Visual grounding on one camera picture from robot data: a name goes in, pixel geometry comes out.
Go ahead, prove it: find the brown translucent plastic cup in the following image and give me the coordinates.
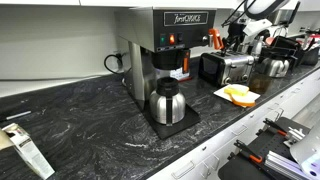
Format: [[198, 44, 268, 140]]
[[249, 74, 271, 94]]

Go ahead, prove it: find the black orange clamp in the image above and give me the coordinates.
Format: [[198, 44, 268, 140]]
[[227, 140, 263, 164], [264, 118, 287, 136]]

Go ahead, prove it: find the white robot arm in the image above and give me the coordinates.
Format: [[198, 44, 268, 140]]
[[221, 0, 298, 54]]

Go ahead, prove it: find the white bread slice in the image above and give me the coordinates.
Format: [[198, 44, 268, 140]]
[[230, 94, 256, 107]]

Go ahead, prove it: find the white marker pen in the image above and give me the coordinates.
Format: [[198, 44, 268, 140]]
[[5, 111, 31, 121]]

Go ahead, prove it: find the yellow toast slice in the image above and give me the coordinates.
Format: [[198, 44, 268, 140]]
[[224, 84, 249, 96]]

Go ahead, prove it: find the steel commercial coffee maker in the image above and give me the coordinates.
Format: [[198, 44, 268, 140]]
[[115, 7, 216, 139]]

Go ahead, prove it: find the stainless steel coffee carafe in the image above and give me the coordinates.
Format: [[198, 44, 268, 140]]
[[149, 77, 186, 126]]

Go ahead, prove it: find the black and steel toaster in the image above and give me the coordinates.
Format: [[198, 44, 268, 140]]
[[198, 51, 254, 87]]

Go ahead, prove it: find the white square plate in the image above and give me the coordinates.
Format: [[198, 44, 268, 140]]
[[214, 86, 260, 102]]

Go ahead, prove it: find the black power cable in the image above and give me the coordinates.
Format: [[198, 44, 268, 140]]
[[103, 52, 125, 76]]

